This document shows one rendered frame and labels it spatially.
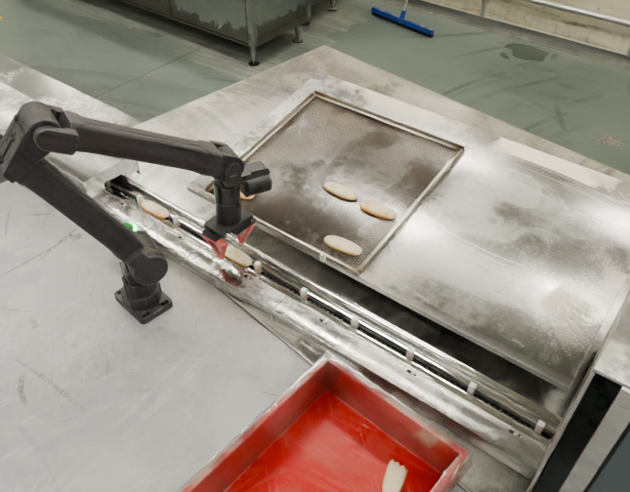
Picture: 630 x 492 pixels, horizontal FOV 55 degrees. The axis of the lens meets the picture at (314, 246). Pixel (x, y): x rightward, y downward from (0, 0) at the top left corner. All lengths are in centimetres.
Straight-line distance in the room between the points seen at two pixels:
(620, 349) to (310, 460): 61
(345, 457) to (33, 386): 65
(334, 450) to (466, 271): 50
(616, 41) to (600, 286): 351
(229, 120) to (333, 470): 126
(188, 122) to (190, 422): 112
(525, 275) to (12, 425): 110
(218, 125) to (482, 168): 88
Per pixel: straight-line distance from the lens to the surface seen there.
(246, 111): 211
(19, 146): 112
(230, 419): 124
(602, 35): 484
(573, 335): 135
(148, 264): 132
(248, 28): 415
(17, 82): 251
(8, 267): 166
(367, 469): 118
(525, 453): 121
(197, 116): 210
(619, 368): 78
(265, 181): 136
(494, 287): 139
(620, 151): 382
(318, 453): 119
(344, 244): 143
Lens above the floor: 187
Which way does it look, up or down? 42 degrees down
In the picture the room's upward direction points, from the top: 1 degrees clockwise
